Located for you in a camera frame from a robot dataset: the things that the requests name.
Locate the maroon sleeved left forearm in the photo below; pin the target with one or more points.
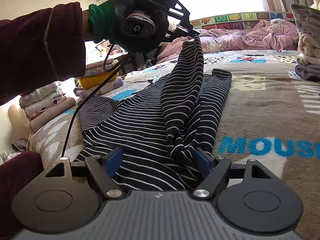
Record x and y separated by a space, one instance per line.
40 48

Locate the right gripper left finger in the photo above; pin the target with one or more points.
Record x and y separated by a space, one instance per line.
113 161

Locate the lilac folded garment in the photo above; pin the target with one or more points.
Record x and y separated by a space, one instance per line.
309 72

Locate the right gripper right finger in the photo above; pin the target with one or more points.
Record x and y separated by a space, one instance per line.
204 162

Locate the cream floral folded blanket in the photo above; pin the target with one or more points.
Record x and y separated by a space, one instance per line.
98 68

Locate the folded pastel baby clothes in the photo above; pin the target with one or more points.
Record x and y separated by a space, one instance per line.
44 104

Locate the grey folded garment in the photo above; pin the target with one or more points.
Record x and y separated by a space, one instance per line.
306 19

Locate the black white striped garment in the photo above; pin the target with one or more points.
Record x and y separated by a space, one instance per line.
161 126

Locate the black green gloved left hand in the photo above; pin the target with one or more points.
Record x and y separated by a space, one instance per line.
109 21

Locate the pink floral duvet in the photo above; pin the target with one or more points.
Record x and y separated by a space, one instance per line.
275 34

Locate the yellow folded blanket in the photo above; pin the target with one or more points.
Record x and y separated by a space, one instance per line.
89 82

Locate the cream folded towel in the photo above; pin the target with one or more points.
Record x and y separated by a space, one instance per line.
309 50

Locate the colourful alphabet foam headboard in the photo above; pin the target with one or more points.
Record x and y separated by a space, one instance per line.
241 21

